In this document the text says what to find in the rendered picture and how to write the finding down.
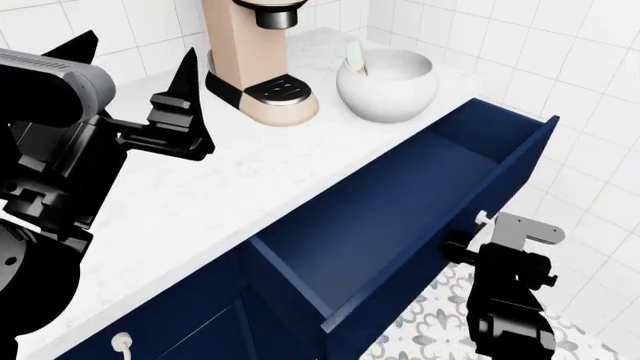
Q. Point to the white round bowl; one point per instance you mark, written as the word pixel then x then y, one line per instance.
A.
pixel 385 93

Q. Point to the beige and black coffee machine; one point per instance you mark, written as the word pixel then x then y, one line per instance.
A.
pixel 240 56

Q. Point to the navy blue cabinet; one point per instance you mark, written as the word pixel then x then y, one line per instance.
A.
pixel 200 315

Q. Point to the navy blue drawer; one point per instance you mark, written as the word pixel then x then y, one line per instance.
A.
pixel 380 210

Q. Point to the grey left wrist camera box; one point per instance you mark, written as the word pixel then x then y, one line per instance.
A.
pixel 55 86

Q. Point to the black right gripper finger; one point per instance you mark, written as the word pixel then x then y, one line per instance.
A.
pixel 551 278
pixel 460 252

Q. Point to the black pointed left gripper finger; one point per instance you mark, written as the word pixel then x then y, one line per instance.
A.
pixel 80 47
pixel 185 97

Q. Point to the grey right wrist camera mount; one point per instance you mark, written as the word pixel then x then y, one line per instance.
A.
pixel 525 228

